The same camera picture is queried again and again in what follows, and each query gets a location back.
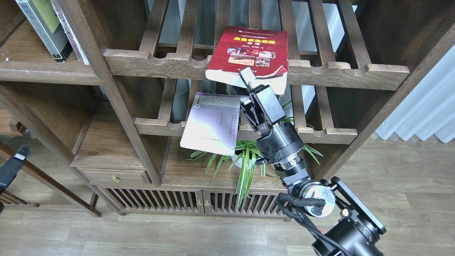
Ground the white pleated curtain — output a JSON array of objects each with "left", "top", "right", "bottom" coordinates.
[{"left": 375, "top": 47, "right": 455, "bottom": 143}]

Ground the wooden furniture frame left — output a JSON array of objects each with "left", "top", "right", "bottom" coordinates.
[{"left": 0, "top": 107, "right": 102, "bottom": 218}]

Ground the dark wooden bookshelf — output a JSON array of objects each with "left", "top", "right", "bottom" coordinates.
[{"left": 1, "top": 0, "right": 454, "bottom": 217}]

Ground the white plant pot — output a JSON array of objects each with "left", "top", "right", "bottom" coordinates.
[{"left": 231, "top": 150, "right": 255, "bottom": 170}]

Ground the white upright book spine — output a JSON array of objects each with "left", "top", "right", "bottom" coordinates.
[{"left": 51, "top": 0, "right": 90, "bottom": 65}]

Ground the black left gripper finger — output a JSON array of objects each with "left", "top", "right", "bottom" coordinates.
[{"left": 0, "top": 145, "right": 32, "bottom": 194}]

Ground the white lavender paperback book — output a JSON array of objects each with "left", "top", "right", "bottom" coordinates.
[{"left": 180, "top": 92, "right": 240, "bottom": 156}]

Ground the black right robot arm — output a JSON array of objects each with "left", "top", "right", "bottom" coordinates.
[{"left": 235, "top": 67, "right": 386, "bottom": 256}]

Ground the green grey black-edged book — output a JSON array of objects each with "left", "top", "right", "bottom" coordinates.
[{"left": 16, "top": 0, "right": 73, "bottom": 63}]

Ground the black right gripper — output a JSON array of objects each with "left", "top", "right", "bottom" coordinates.
[{"left": 234, "top": 66, "right": 307, "bottom": 171}]

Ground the red paperback book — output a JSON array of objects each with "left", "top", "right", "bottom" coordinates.
[{"left": 205, "top": 26, "right": 288, "bottom": 95}]

